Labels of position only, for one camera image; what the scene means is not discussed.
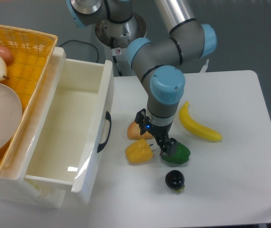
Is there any black cable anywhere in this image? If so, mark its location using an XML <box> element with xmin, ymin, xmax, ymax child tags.
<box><xmin>58</xmin><ymin>39</ymin><xmax>100</xmax><ymax>64</ymax></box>

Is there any yellow banana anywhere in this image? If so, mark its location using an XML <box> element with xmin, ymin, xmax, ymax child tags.
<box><xmin>179</xmin><ymin>101</ymin><xmax>223</xmax><ymax>142</ymax></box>

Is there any green bell pepper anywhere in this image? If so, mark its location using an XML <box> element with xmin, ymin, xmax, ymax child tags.
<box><xmin>161</xmin><ymin>142</ymin><xmax>191</xmax><ymax>164</ymax></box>

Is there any yellow woven basket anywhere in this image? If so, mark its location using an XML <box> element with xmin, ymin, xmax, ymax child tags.
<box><xmin>0</xmin><ymin>25</ymin><xmax>58</xmax><ymax>173</ymax></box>

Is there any yellow bell pepper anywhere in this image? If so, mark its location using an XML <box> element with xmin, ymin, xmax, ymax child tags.
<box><xmin>125</xmin><ymin>139</ymin><xmax>153</xmax><ymax>164</ymax></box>

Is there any white plastic drawer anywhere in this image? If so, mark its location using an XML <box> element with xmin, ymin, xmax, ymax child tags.
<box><xmin>35</xmin><ymin>59</ymin><xmax>114</xmax><ymax>204</ymax></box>

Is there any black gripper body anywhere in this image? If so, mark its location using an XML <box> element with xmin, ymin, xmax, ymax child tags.
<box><xmin>144</xmin><ymin>116</ymin><xmax>171</xmax><ymax>149</ymax></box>

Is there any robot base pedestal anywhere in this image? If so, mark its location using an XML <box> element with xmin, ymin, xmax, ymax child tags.
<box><xmin>95</xmin><ymin>13</ymin><xmax>147</xmax><ymax>76</ymax></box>

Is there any dark purple eggplant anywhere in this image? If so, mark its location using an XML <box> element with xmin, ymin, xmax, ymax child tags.
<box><xmin>165</xmin><ymin>170</ymin><xmax>185</xmax><ymax>193</ymax></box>

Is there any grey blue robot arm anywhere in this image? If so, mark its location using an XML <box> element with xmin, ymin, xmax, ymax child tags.
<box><xmin>66</xmin><ymin>0</ymin><xmax>217</xmax><ymax>156</ymax></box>

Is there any orange bread pastry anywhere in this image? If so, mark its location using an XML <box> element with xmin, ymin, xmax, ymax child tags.
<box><xmin>127</xmin><ymin>121</ymin><xmax>153</xmax><ymax>140</ymax></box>

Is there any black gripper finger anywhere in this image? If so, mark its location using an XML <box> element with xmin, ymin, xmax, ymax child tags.
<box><xmin>159</xmin><ymin>137</ymin><xmax>177</xmax><ymax>157</ymax></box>
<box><xmin>135</xmin><ymin>109</ymin><xmax>150</xmax><ymax>135</ymax></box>

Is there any black drawer handle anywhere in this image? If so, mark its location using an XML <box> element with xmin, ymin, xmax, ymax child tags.
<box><xmin>97</xmin><ymin>111</ymin><xmax>112</xmax><ymax>153</ymax></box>

